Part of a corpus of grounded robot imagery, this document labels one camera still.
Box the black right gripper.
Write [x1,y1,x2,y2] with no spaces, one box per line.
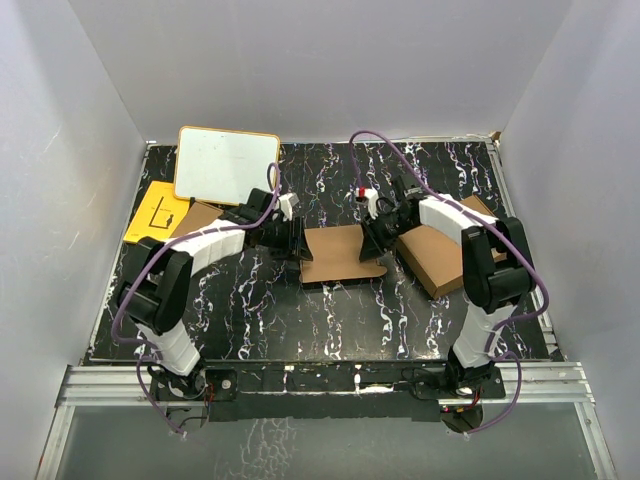
[359,208,419,261]

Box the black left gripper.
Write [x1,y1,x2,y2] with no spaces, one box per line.
[259,216,311,262]

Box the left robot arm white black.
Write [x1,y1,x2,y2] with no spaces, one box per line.
[112,188,313,399]

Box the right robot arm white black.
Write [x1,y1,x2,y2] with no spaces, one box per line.
[355,174,536,397]

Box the closed brown cardboard box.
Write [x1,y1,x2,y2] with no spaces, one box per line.
[394,194,506,300]

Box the small brown cardboard box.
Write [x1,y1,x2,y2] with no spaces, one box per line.
[170,202,224,239]

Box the yellow booklet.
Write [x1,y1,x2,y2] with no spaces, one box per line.
[123,181,190,244]

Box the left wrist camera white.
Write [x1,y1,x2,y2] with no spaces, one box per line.
[276,193,299,221]

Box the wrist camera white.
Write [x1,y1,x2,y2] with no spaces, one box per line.
[355,187,379,220]
[276,193,299,221]

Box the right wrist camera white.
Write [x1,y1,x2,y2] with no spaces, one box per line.
[355,187,379,220]

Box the white board yellow frame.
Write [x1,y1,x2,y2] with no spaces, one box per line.
[173,126,280,205]

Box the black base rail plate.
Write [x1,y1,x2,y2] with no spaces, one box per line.
[204,360,506,422]

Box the aluminium frame rail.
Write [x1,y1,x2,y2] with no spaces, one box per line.
[36,362,617,479]

